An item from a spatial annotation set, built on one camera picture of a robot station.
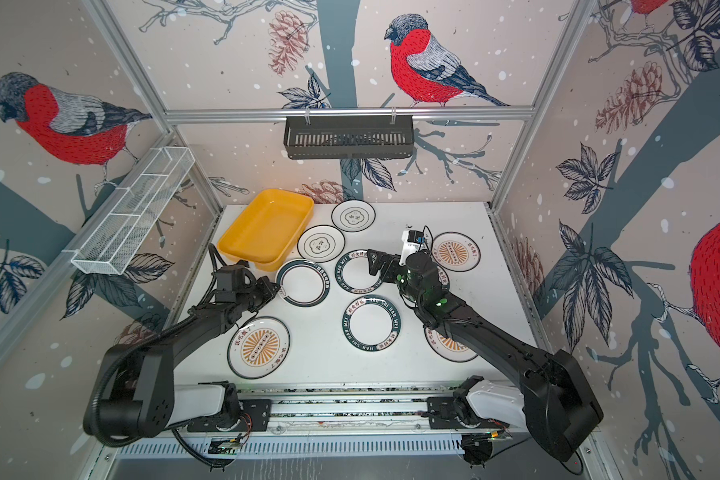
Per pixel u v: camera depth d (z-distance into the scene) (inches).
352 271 40.3
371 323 34.7
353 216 46.5
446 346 33.5
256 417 28.7
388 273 27.6
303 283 38.5
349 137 42.0
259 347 33.6
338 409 29.5
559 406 15.7
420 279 22.9
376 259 27.8
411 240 27.7
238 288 28.7
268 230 44.9
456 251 42.0
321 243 43.3
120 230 29.2
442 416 28.5
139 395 16.4
